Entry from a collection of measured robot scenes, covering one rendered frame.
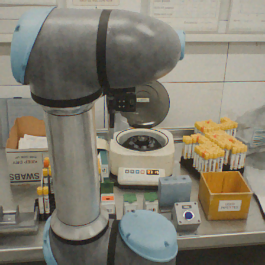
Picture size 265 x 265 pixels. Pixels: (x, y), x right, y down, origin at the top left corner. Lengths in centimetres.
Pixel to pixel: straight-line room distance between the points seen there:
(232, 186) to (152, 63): 88
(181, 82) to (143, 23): 114
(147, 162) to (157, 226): 62
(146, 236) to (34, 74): 37
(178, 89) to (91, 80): 115
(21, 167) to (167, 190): 51
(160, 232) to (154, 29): 40
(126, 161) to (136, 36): 89
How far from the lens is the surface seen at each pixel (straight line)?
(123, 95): 111
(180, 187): 127
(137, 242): 76
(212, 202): 124
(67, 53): 56
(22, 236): 122
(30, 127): 165
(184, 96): 172
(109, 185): 122
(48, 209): 125
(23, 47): 58
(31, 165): 141
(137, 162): 140
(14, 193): 141
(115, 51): 54
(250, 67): 178
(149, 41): 56
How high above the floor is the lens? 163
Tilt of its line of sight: 25 degrees down
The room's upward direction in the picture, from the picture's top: 2 degrees clockwise
